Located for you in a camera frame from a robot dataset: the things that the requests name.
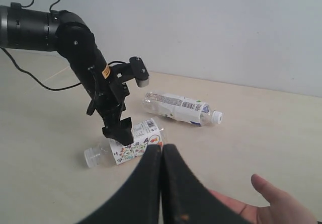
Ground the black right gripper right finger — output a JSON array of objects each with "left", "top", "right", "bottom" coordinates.
[{"left": 160, "top": 144, "right": 248, "bottom": 223}]

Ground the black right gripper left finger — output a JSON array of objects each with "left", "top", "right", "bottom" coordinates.
[{"left": 80, "top": 145, "right": 162, "bottom": 223}]

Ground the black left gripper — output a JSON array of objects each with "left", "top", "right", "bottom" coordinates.
[{"left": 86, "top": 65, "right": 133, "bottom": 145}]

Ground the square bottle floral label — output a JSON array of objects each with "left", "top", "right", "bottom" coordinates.
[{"left": 84, "top": 117, "right": 167, "bottom": 168}]

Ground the clear bottle white barcode label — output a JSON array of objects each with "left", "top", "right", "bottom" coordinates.
[{"left": 142, "top": 91, "right": 223, "bottom": 126}]

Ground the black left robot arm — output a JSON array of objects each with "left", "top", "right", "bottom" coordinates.
[{"left": 1, "top": 4, "right": 134, "bottom": 145}]

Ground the bare open human hand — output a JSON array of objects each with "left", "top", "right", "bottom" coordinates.
[{"left": 210, "top": 174, "right": 318, "bottom": 223}]

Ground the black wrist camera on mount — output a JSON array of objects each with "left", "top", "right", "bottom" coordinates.
[{"left": 112, "top": 56, "right": 149, "bottom": 88}]

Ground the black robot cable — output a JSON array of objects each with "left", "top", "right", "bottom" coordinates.
[{"left": 0, "top": 0, "right": 82, "bottom": 92}]

